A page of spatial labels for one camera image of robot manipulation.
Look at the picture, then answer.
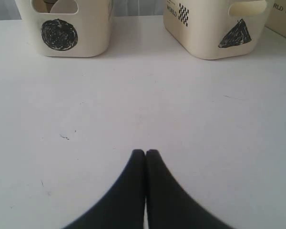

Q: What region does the cream bin with circle mark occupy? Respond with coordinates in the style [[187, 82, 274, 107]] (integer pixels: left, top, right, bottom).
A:
[[16, 0, 114, 57]]

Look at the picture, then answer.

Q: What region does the cream bin with triangle mark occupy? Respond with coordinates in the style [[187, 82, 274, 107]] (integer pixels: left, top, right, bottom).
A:
[[163, 0, 274, 60]]

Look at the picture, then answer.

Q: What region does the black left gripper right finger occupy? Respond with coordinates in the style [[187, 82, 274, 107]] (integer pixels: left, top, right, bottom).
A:
[[145, 149, 229, 229]]

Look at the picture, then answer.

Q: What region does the cream bin with square mark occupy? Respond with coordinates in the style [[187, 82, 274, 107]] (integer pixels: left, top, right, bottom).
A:
[[266, 0, 286, 38]]

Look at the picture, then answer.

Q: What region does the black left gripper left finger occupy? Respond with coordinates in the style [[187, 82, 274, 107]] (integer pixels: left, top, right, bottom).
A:
[[65, 149, 147, 229]]

